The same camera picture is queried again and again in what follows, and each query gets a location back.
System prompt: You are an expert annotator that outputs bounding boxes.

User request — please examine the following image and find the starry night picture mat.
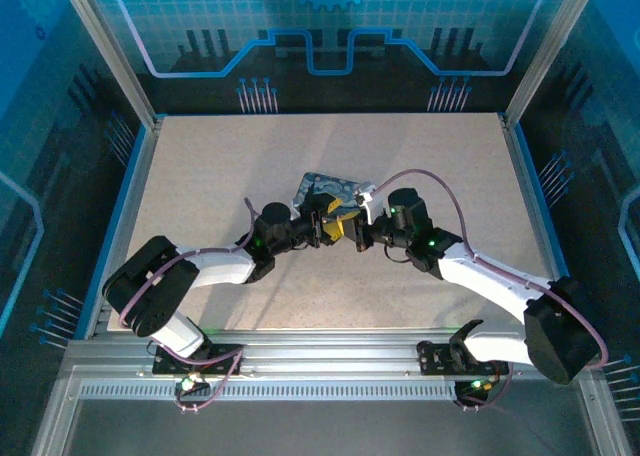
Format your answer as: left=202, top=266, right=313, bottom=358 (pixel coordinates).
left=291, top=171, right=375, bottom=227

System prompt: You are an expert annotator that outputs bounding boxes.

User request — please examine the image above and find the small lit connector board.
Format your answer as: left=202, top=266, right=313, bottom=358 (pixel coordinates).
left=457, top=375, right=501, bottom=398
left=177, top=373, right=211, bottom=397

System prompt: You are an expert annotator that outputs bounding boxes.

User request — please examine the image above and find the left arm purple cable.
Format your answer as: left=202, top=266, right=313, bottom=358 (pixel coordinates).
left=117, top=197, right=264, bottom=330

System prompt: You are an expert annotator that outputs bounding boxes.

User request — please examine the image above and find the aluminium table rail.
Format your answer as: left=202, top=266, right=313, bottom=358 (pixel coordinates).
left=64, top=328, right=601, bottom=383

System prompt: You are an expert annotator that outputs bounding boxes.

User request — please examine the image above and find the aluminium side rail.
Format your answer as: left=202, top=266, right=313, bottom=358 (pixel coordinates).
left=82, top=118, right=166, bottom=338
left=501, top=118, right=581, bottom=308

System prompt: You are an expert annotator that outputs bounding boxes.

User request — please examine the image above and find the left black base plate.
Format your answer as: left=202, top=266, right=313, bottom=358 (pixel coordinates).
left=152, top=343, right=246, bottom=377

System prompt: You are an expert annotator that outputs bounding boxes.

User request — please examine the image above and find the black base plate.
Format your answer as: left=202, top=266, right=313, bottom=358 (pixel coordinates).
left=152, top=343, right=246, bottom=377
left=417, top=340, right=511, bottom=377

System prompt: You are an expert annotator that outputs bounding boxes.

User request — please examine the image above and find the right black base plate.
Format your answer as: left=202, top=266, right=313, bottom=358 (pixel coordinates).
left=417, top=340, right=511, bottom=377

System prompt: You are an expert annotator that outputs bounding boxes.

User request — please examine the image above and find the slotted grey cable duct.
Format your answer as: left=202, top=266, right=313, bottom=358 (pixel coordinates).
left=79, top=383, right=476, bottom=402

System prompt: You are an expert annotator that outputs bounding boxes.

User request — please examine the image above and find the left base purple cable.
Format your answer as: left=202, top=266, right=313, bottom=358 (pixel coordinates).
left=174, top=348, right=246, bottom=413

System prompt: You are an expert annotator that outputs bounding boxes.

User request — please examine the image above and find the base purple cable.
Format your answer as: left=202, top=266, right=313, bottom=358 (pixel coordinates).
left=457, top=368, right=515, bottom=412
left=174, top=348, right=246, bottom=413

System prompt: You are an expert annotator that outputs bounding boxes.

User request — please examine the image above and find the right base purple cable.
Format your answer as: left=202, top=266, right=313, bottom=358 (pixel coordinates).
left=457, top=368, right=515, bottom=412

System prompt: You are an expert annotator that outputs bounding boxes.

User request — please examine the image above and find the aluminium frame post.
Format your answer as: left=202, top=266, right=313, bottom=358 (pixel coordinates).
left=54, top=0, right=164, bottom=128
left=502, top=0, right=604, bottom=128

